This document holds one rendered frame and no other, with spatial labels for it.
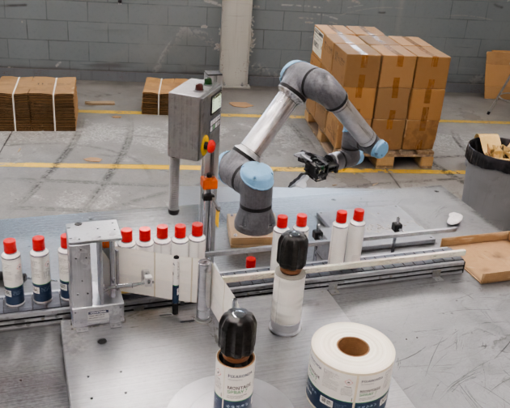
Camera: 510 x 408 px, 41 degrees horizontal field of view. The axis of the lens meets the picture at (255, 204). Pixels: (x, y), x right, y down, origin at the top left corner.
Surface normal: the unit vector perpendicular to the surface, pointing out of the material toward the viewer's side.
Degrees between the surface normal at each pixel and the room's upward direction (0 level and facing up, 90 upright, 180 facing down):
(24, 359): 0
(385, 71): 90
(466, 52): 90
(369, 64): 90
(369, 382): 90
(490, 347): 0
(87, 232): 0
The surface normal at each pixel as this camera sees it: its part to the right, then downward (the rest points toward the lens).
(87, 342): 0.07, -0.90
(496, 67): 0.09, 0.10
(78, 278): 0.31, 0.43
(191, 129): -0.29, 0.39
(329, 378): -0.60, 0.31
